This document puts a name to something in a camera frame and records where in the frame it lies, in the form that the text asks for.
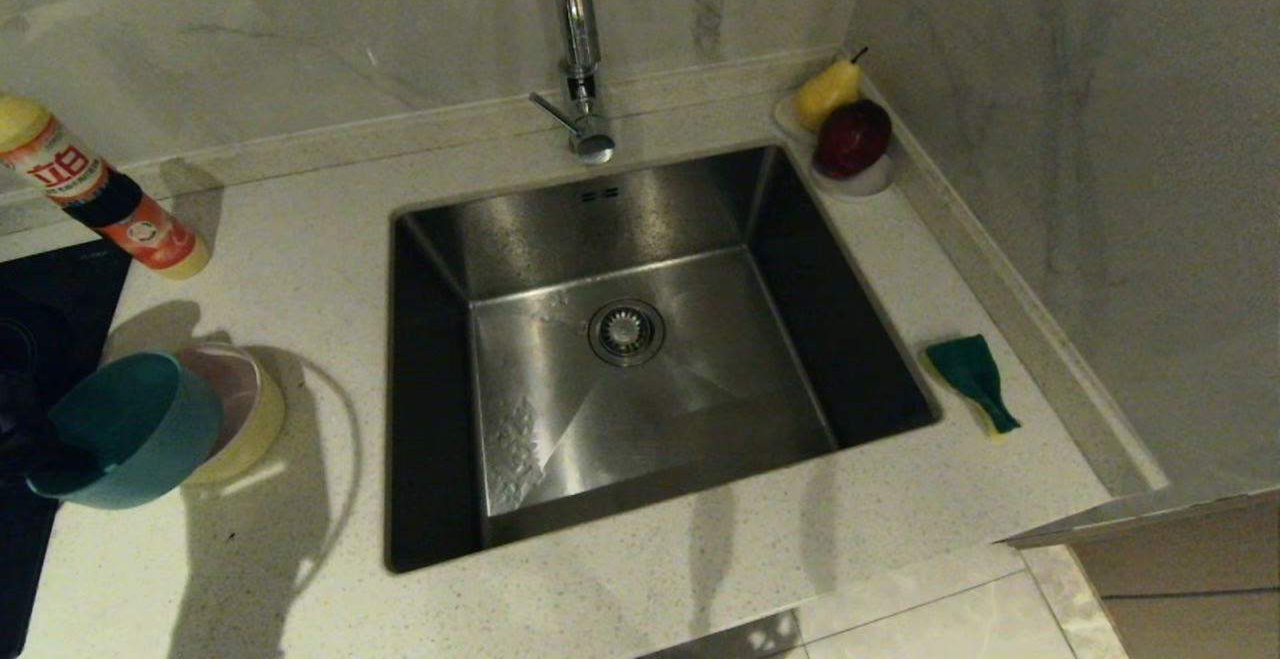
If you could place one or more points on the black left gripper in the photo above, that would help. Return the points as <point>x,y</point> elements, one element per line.
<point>15,439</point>

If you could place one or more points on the round metal drain strainer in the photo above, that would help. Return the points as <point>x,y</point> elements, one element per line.
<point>627,332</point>

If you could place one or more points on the pink plastic bowl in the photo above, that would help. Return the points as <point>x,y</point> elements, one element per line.
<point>235,379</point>

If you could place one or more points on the wood tone cabinet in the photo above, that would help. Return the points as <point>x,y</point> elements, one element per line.
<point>1200,599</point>

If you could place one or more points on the small white dish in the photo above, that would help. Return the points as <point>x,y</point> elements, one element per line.
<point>860,188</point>

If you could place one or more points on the dark red apple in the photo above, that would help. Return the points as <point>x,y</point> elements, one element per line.
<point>852,137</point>

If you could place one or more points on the yellow plastic bowl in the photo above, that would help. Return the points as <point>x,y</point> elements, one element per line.
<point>255,429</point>

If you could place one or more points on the green and yellow sponge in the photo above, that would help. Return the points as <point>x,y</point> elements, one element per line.
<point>975,369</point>

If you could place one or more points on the chrome kitchen faucet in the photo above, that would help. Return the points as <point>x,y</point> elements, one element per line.
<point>580,19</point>

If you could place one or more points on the yellow pear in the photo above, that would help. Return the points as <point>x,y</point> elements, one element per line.
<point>827,92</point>

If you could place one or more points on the dish soap bottle orange label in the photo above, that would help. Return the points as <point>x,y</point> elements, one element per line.
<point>120,219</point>

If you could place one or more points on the black glass cooktop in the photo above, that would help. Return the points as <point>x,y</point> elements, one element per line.
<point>55,309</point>

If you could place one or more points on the blue plastic bowl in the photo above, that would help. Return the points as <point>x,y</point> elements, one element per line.
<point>140,439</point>

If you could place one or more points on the stainless steel sink basin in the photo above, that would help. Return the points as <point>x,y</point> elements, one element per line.
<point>700,399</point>

